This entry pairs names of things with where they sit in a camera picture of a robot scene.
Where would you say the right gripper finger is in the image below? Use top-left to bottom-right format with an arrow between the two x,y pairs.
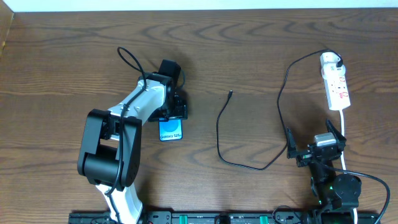
287,128 -> 297,152
325,119 -> 346,144

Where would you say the black USB charging cable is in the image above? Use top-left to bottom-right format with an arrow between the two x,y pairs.
215,48 -> 344,171

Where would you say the blue screen Galaxy smartphone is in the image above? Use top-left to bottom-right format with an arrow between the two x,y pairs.
159,119 -> 183,141

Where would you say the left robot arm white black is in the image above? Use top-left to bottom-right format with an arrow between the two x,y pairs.
77,72 -> 187,223

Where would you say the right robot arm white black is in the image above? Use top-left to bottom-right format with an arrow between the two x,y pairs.
286,120 -> 361,223

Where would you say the white charger adapter plug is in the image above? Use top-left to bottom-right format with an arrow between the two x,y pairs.
320,52 -> 346,80

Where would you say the white power strip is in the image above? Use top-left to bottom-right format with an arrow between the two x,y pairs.
324,75 -> 351,111

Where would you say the white power strip cord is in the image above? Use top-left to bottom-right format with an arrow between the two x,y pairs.
338,108 -> 359,224

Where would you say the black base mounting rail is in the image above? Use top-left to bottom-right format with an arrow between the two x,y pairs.
67,210 -> 381,224

